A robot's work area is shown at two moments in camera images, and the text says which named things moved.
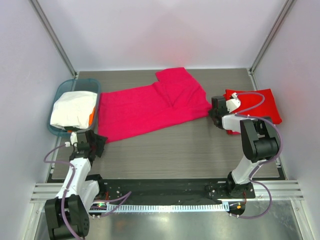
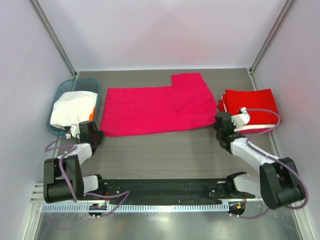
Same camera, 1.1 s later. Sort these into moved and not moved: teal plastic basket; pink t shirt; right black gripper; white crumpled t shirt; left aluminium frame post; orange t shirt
Moved: right black gripper; pink t shirt
Not moved: left aluminium frame post; teal plastic basket; orange t shirt; white crumpled t shirt
